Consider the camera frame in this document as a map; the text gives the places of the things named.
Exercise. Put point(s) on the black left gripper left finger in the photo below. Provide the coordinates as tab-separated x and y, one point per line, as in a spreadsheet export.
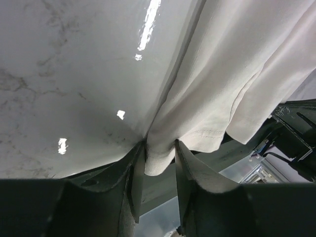
129	170

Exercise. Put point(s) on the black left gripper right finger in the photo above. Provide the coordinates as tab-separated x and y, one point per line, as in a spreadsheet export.
202	196

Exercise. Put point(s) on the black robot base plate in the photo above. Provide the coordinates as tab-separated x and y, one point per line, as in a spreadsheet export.
284	146

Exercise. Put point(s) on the cream and green Charlie Brown shirt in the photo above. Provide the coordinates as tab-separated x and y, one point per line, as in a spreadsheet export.
245	57

